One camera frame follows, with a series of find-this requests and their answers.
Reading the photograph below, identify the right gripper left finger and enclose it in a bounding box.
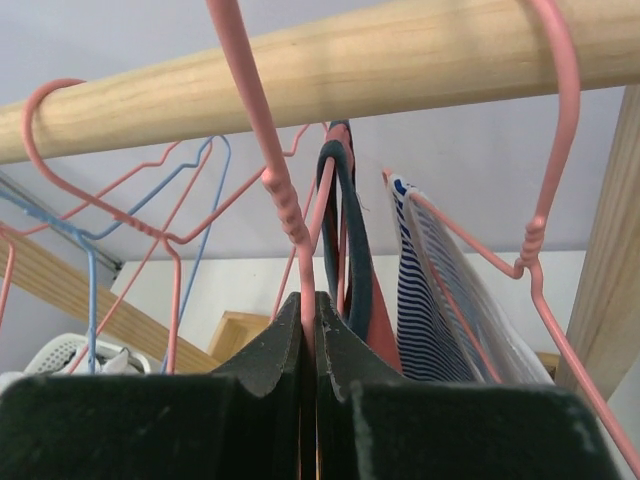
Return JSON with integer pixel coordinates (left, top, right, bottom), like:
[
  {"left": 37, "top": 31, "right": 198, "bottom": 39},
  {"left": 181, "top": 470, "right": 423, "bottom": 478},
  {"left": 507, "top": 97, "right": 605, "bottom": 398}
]
[{"left": 1, "top": 294, "right": 304, "bottom": 479}]

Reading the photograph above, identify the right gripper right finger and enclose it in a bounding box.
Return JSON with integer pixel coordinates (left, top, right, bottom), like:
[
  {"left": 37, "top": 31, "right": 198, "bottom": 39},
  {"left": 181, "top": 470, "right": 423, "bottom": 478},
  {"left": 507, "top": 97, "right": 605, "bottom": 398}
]
[{"left": 315, "top": 292, "right": 619, "bottom": 479}]

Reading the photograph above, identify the red tank top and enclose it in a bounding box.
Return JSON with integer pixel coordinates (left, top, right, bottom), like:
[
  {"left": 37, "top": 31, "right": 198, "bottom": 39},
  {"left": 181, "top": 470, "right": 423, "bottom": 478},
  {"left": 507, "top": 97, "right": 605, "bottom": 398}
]
[{"left": 317, "top": 120, "right": 402, "bottom": 372}]

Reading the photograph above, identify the pink wire hanger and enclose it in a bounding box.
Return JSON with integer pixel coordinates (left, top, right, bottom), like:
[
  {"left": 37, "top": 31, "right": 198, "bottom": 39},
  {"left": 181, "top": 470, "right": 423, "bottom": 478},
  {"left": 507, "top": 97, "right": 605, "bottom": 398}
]
[
  {"left": 0, "top": 140, "right": 184, "bottom": 326},
  {"left": 206, "top": 1, "right": 320, "bottom": 358},
  {"left": 22, "top": 77, "right": 326, "bottom": 376}
]

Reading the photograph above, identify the blue striped tank top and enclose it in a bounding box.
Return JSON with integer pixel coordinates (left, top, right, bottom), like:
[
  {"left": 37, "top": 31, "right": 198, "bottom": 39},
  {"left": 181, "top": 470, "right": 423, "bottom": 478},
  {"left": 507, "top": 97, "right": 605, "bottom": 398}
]
[{"left": 386, "top": 174, "right": 552, "bottom": 384}]

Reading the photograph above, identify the pink hanger holding striped top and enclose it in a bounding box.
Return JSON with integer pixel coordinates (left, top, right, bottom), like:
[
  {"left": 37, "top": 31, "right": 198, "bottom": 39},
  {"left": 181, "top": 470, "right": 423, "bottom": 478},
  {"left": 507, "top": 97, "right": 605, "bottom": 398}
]
[{"left": 381, "top": 0, "right": 640, "bottom": 480}]

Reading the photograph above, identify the white garment in basket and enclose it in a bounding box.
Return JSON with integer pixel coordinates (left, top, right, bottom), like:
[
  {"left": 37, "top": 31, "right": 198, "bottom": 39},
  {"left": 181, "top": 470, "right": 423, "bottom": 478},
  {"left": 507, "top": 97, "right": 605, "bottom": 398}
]
[{"left": 0, "top": 349, "right": 146, "bottom": 396}]

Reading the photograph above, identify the white perforated laundry basket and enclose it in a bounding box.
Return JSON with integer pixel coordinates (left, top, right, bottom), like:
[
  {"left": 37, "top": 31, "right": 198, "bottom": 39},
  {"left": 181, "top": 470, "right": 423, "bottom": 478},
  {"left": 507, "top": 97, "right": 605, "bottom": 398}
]
[{"left": 24, "top": 333, "right": 152, "bottom": 375}]

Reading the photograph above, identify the wooden clothes rack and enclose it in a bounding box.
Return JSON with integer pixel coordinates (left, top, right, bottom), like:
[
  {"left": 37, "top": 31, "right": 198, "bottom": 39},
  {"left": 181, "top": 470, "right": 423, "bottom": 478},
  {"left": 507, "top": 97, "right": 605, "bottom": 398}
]
[{"left": 0, "top": 0, "right": 640, "bottom": 401}]

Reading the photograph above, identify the blue wire hanger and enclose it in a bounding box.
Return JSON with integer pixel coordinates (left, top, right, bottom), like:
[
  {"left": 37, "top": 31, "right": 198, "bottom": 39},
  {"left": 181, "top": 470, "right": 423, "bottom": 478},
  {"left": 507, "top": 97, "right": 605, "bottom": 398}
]
[{"left": 0, "top": 134, "right": 232, "bottom": 376}]

